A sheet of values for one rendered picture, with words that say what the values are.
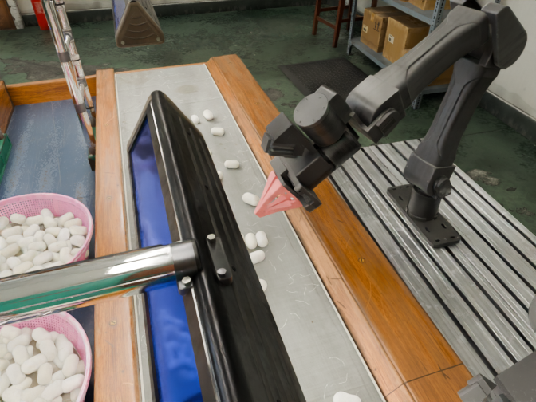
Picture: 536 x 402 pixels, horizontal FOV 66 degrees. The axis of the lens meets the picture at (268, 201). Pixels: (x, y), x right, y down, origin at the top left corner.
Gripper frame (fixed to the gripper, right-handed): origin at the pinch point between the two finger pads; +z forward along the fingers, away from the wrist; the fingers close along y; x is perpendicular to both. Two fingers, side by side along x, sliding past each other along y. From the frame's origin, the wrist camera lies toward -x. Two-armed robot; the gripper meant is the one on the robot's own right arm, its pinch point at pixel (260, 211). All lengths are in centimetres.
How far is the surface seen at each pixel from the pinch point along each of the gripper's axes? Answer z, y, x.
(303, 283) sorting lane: 1.8, 10.7, 8.8
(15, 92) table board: 48, -90, -27
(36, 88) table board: 43, -90, -23
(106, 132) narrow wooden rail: 23, -46, -12
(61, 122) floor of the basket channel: 40, -74, -15
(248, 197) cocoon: 3.0, -11.8, 5.2
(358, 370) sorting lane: 0.6, 27.2, 9.9
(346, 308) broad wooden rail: -2.1, 18.1, 10.6
